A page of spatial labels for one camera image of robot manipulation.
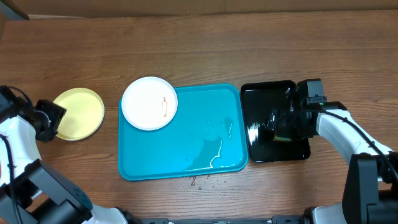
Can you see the yellow plate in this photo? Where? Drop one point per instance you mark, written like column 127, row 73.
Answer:
column 84, row 115

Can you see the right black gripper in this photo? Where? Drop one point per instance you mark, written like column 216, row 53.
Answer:
column 277, row 120

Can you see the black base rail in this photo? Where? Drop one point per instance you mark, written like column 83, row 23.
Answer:
column 278, row 219

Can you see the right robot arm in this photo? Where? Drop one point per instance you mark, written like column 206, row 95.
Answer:
column 370, row 194

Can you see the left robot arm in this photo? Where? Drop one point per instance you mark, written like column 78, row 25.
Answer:
column 31, row 191

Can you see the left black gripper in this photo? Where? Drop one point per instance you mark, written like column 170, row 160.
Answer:
column 58, row 111

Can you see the white plate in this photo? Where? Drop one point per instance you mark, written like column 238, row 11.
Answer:
column 149, row 103

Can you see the black plastic tray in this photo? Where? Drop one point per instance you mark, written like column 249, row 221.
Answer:
column 257, row 101

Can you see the teal plastic tray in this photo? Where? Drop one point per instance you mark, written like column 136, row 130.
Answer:
column 206, row 136

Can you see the green yellow sponge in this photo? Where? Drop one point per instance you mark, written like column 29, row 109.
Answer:
column 283, row 139

